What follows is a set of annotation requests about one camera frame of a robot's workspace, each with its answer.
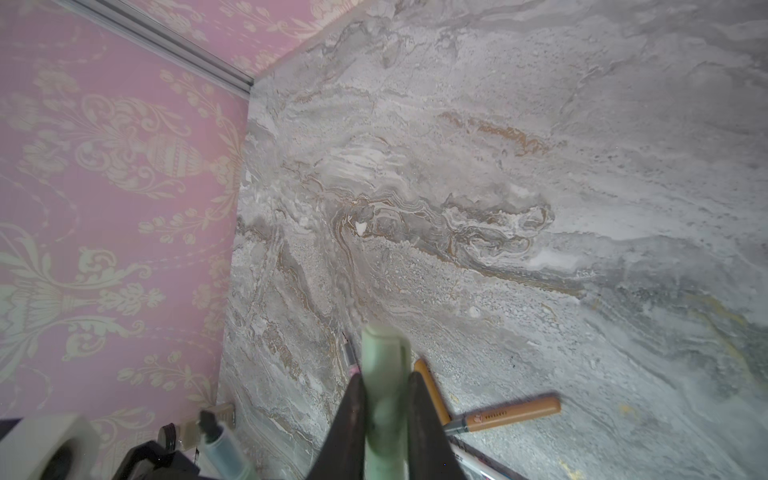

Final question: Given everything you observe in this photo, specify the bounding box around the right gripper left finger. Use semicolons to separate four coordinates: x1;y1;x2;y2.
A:
306;373;366;480

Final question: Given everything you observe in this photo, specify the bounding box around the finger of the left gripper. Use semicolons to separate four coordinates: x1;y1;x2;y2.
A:
112;441;198;480

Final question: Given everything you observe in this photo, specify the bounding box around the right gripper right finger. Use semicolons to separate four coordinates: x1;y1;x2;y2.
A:
407;372;466;480

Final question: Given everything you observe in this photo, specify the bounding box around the light green pen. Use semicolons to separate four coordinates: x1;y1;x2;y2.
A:
198;410;259;480

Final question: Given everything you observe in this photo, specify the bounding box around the tan brown pen cap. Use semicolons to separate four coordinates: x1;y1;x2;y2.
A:
414;358;451;426

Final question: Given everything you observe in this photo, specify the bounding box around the light green pen cap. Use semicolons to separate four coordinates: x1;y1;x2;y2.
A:
360;323;411;479

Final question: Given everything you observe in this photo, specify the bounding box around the pink pen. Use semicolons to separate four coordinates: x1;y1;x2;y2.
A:
342;334;360;377

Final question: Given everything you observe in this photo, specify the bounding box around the white marker black tip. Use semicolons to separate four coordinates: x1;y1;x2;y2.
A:
449;438;525;480

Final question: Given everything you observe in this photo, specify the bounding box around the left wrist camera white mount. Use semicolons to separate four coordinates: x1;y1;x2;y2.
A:
1;413;99;480

